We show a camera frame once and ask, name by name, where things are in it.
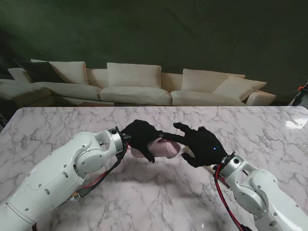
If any pink thermos body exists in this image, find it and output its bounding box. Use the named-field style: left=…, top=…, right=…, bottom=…
left=129, top=138, right=168, bottom=159

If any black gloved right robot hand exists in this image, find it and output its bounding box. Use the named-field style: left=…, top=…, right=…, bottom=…
left=160, top=122, right=228, bottom=168

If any dark brown sofa pillow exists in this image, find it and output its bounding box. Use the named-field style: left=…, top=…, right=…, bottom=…
left=13, top=59, right=66, bottom=84

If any pink thermos lid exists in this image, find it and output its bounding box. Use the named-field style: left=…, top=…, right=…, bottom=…
left=165, top=141, right=181, bottom=159

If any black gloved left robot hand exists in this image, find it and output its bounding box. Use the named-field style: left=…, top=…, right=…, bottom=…
left=119, top=119, right=165, bottom=165

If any red black right arm cable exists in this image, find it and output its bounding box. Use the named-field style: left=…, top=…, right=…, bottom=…
left=213, top=163, right=251, bottom=231

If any cream sofa back pillow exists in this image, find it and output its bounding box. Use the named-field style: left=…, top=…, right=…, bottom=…
left=106, top=62, right=162, bottom=89
left=30, top=59, right=87, bottom=86
left=212, top=75, right=267, bottom=102
left=181, top=68, right=246, bottom=93

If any cream sofa seat cushion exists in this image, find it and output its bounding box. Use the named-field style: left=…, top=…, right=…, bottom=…
left=31, top=81, right=103, bottom=102
left=99, top=86, right=172, bottom=106
left=169, top=90, right=247, bottom=106

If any red black arm cable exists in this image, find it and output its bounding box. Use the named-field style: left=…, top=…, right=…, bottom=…
left=213, top=163, right=251, bottom=231
left=31, top=141, right=130, bottom=231

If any red black left arm cable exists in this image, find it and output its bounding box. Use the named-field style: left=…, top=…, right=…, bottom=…
left=31, top=141, right=130, bottom=231

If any grey stand with orange clamp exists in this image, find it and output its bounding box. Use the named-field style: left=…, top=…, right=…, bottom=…
left=287, top=80, right=308, bottom=106

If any cream sofa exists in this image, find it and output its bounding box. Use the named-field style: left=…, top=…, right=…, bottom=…
left=0, top=59, right=277, bottom=107

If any black equipment piece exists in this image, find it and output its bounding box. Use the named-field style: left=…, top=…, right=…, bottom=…
left=0, top=112, right=8, bottom=132

